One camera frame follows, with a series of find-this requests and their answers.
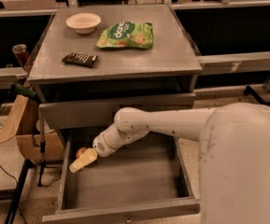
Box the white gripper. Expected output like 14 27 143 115
69 133 116 173

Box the red apple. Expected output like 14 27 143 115
76 147 87 159

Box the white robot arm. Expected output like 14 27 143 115
69 103 270 224

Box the closed grey top drawer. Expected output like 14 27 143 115
39 92 195 129

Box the open grey middle drawer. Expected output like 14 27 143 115
42 127 200 224

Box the grey wooden drawer cabinet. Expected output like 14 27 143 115
29 5 202 139

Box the black tripod stand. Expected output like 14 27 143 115
5 112 46 224

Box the brown cardboard box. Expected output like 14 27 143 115
0 94 64 161

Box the dark striped snack bar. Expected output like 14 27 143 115
62 52 97 68

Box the green snack bag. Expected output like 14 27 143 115
96 21 153 49

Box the brown plastic cup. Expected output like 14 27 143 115
12 44 30 67

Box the white bowl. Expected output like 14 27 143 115
66 13 101 35

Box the black chair base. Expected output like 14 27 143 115
244 86 270 106

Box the green handled tool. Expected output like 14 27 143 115
11 83 36 100

